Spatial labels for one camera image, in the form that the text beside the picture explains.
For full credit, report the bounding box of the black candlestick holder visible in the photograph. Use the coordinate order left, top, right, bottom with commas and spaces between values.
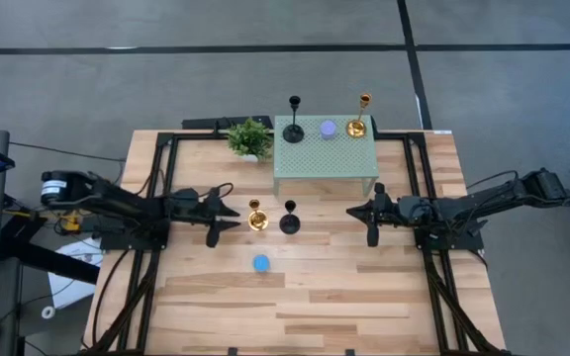
278, 199, 303, 236
282, 95, 306, 145

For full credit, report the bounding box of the black power strip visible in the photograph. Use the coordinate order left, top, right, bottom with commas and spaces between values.
181, 115, 274, 133

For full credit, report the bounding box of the black stand leg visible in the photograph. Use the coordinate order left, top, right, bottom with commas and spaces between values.
0, 212, 102, 286

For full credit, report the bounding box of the green plant in white pot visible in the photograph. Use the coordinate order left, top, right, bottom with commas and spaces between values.
226, 117, 275, 164

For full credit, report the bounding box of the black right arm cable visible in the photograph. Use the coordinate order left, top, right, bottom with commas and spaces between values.
464, 169, 520, 192

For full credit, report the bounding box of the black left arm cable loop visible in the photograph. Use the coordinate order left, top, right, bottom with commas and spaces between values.
200, 181, 236, 199

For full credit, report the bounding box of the black aluminium table frame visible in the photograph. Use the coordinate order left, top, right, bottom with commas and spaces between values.
84, 129, 512, 356

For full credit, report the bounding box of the yellow clamp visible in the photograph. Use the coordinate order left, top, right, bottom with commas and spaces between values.
59, 210, 81, 233

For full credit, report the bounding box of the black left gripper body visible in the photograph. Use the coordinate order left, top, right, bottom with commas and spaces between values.
183, 187, 223, 249

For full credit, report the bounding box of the green perforated metal shelf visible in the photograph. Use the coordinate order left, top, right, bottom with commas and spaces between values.
272, 114, 381, 199

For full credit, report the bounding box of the gold candlestick holder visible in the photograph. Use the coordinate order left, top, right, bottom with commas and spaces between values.
246, 198, 270, 232
345, 92, 373, 140

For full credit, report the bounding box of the white paper sheet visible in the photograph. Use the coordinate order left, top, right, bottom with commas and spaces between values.
47, 236, 106, 311

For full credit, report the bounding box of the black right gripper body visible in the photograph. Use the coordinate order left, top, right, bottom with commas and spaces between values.
366, 182, 405, 248

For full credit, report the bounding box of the black floor cable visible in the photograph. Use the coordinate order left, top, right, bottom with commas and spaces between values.
8, 141, 127, 164

